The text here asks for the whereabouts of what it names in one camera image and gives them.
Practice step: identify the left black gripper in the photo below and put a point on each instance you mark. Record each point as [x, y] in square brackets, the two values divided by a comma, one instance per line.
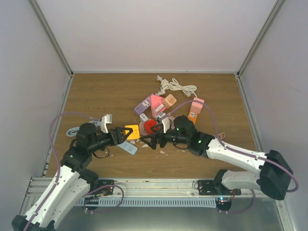
[119, 135]

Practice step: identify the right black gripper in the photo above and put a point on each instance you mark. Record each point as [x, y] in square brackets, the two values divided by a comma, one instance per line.
[154, 137]

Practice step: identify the yellow cube socket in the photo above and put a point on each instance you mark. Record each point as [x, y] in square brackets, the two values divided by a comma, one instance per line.
[135, 134]

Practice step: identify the red cube socket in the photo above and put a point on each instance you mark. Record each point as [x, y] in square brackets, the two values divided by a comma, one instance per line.
[150, 126]

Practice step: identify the purple power strip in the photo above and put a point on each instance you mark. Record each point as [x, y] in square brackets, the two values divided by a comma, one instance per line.
[141, 107]

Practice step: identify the pink triangular power strip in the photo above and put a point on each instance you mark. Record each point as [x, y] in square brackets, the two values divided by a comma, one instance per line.
[155, 102]

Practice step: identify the beige cube socket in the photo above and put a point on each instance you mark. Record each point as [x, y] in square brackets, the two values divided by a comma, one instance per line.
[169, 101]

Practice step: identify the orange power strip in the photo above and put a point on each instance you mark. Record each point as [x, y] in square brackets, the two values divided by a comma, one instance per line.
[192, 116]

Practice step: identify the pink cube socket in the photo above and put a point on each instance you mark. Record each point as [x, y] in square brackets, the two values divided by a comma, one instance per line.
[197, 105]

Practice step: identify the grey white charger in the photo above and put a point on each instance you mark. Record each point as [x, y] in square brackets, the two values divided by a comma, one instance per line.
[143, 118]

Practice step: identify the white square plug adapter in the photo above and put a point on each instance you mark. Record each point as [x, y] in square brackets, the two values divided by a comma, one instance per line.
[158, 108]

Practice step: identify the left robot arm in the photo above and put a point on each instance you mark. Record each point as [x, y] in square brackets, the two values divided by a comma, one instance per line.
[72, 180]

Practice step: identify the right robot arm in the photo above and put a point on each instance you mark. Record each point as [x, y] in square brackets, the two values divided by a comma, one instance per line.
[266, 172]

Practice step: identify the pink round power socket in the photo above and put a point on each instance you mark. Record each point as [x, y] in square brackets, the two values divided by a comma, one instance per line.
[141, 129]

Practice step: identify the blue power strip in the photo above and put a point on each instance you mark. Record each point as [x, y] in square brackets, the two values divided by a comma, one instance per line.
[126, 146]

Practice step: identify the white usb charger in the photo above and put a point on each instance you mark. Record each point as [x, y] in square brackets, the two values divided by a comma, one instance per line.
[221, 136]

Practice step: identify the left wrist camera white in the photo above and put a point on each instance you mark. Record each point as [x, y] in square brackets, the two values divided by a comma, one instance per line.
[105, 121]

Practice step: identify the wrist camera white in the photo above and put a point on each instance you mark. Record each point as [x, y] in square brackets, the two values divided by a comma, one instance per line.
[163, 120]
[105, 121]

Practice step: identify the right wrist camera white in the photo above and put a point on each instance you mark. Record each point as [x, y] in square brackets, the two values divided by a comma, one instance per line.
[163, 120]

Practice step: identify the aluminium front rail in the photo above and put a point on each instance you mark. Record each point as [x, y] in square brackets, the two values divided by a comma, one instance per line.
[148, 188]

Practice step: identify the slotted cable duct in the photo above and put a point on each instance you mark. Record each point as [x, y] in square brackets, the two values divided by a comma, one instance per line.
[153, 202]

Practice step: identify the left metal frame post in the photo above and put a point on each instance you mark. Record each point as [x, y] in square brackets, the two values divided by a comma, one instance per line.
[43, 21]

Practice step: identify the metal frame post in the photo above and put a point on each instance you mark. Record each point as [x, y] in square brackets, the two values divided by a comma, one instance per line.
[43, 21]
[264, 29]

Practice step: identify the right metal frame post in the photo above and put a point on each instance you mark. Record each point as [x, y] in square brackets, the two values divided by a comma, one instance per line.
[264, 29]

